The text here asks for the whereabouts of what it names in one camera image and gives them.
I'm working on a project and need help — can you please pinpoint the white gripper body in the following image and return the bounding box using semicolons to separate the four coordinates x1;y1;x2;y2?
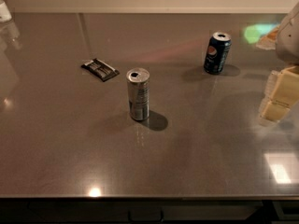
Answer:
276;2;299;63

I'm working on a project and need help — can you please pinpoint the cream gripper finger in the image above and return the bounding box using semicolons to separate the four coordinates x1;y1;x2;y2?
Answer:
264;65;299;107
259;98;290;122

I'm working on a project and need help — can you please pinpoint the blue pepsi can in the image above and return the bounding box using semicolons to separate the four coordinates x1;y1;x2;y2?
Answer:
204;32;232;75

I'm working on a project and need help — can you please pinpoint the silver redbull can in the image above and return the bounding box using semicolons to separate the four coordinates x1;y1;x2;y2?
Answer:
126;68;150;121

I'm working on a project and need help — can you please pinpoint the black snack packet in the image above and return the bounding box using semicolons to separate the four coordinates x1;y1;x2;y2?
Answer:
81;58;120;82

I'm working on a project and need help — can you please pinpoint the dark cabinet drawer front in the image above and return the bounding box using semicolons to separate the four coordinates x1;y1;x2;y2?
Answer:
0;199;299;224

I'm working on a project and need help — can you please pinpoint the white object at table corner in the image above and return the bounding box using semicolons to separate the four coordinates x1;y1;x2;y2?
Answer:
0;0;12;22

